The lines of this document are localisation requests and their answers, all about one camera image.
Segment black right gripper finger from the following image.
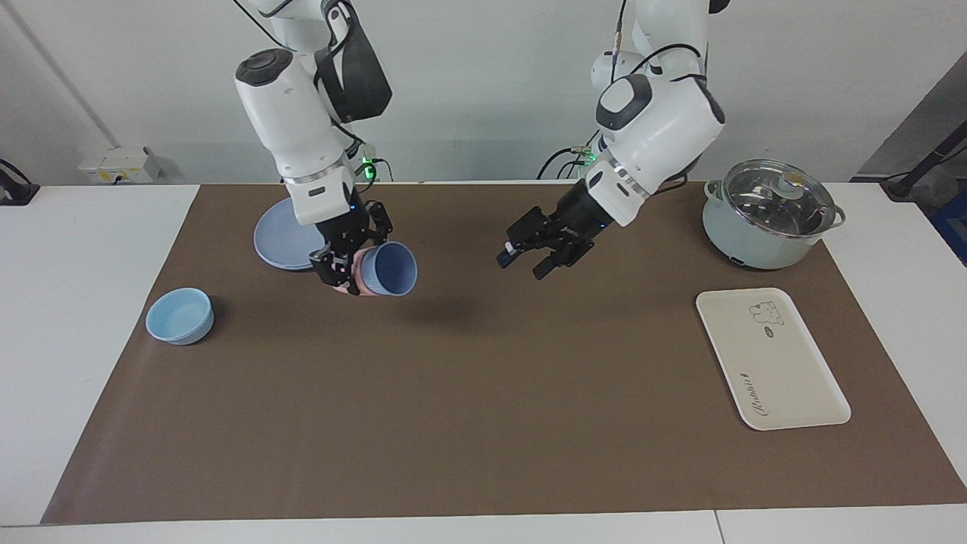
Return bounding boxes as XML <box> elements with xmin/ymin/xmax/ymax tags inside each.
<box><xmin>308</xmin><ymin>242</ymin><xmax>363</xmax><ymax>296</ymax></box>
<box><xmin>366</xmin><ymin>199</ymin><xmax>394</xmax><ymax>247</ymax></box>

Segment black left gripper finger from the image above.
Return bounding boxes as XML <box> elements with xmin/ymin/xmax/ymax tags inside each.
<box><xmin>532</xmin><ymin>234</ymin><xmax>586</xmax><ymax>281</ymax></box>
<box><xmin>496</xmin><ymin>207</ymin><xmax>561</xmax><ymax>268</ymax></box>

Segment pink plastic cup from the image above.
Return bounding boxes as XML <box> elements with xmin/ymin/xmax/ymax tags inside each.
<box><xmin>349</xmin><ymin>253</ymin><xmax>380</xmax><ymax>298</ymax></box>

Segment blue plastic cup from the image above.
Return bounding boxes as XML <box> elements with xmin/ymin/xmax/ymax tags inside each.
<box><xmin>360</xmin><ymin>241</ymin><xmax>419</xmax><ymax>298</ymax></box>

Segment cream rabbit print tray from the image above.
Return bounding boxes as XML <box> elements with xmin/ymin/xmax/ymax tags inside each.
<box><xmin>695</xmin><ymin>287</ymin><xmax>852</xmax><ymax>431</ymax></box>

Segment pale blue plate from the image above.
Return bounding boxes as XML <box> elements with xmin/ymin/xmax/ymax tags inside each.
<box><xmin>253</xmin><ymin>198</ymin><xmax>327</xmax><ymax>271</ymax></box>

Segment brown table mat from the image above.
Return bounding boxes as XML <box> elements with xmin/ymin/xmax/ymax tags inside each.
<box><xmin>42</xmin><ymin>181</ymin><xmax>967</xmax><ymax>526</ymax></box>

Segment light blue bowl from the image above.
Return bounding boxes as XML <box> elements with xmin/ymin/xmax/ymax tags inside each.
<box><xmin>145</xmin><ymin>287</ymin><xmax>215</xmax><ymax>346</ymax></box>

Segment mint green electric pot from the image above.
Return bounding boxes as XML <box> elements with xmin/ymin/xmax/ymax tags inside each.
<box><xmin>702</xmin><ymin>178</ymin><xmax>847</xmax><ymax>271</ymax></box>

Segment glass pot lid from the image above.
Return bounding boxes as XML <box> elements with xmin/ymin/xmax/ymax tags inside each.
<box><xmin>722</xmin><ymin>159</ymin><xmax>838</xmax><ymax>240</ymax></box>

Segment black clamp object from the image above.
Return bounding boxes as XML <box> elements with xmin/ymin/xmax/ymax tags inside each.
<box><xmin>0</xmin><ymin>158</ymin><xmax>41</xmax><ymax>207</ymax></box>

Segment blue crate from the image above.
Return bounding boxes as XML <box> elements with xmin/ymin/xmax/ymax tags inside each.
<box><xmin>931</xmin><ymin>189</ymin><xmax>967</xmax><ymax>267</ymax></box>

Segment black base cables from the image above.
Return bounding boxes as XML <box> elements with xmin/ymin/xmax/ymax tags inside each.
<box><xmin>535</xmin><ymin>130</ymin><xmax>605</xmax><ymax>182</ymax></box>

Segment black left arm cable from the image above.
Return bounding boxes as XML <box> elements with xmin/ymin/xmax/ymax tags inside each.
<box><xmin>613</xmin><ymin>0</ymin><xmax>711</xmax><ymax>85</ymax></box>

